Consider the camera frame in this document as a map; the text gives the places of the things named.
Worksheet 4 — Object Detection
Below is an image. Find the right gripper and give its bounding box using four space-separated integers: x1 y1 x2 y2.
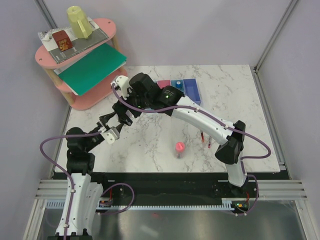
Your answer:
111 88 151 127

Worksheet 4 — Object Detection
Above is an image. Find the blue cap glue bottle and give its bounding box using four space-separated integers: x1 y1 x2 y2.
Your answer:
175 80 182 89

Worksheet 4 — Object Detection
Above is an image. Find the pink lid clear jar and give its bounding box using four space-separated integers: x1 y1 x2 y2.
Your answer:
175 141 186 159

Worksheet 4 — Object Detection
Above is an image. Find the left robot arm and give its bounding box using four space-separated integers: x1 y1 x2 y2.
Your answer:
49 112 123 240

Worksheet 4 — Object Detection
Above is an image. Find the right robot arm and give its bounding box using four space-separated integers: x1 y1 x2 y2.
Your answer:
111 72 247 197

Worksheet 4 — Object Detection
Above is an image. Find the pink drawer box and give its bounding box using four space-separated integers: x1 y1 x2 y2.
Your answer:
157 80 171 89

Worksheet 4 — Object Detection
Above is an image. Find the pink three tier shelf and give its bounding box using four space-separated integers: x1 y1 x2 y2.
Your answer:
35 18 128 111

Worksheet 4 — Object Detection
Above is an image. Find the green folder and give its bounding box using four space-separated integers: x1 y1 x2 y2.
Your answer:
54 43 127 96

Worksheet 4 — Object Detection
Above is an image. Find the light blue middle drawer box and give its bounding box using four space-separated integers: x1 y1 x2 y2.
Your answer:
170 79 186 97

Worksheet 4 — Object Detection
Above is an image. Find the purple drawer box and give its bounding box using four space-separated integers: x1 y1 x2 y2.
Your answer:
183 78 202 105

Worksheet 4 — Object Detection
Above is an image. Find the orange marker pen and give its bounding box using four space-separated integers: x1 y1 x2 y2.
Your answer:
200 130 205 143

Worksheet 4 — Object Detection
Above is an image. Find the pink marker pen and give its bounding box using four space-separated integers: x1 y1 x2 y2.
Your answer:
207 136 212 149

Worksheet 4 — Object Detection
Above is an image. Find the yellow plastic pitcher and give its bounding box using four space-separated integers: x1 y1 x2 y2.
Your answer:
66 6 93 39

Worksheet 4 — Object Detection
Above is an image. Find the red brown box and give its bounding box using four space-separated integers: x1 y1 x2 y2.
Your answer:
52 30 73 52

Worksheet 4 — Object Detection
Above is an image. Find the grey white notebook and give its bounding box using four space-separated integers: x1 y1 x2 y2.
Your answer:
38 17 109 64

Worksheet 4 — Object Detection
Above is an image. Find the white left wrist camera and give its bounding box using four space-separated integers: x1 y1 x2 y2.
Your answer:
100 126 120 145

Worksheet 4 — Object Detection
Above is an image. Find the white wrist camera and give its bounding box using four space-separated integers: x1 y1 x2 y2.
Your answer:
111 75 131 100
100 126 120 145

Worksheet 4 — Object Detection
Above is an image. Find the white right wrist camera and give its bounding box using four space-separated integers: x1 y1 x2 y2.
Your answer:
111 75 131 100

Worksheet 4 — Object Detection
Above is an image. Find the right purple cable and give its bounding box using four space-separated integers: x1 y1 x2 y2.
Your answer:
111 83 272 217

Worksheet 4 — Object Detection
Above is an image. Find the black table edge rail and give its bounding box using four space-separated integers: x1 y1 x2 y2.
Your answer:
51 171 292 208

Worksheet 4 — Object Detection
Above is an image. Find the white cable duct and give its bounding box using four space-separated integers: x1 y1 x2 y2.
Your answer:
45 199 250 212

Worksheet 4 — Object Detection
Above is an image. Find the aluminium frame rail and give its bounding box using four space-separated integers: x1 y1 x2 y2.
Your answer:
22 178 310 240

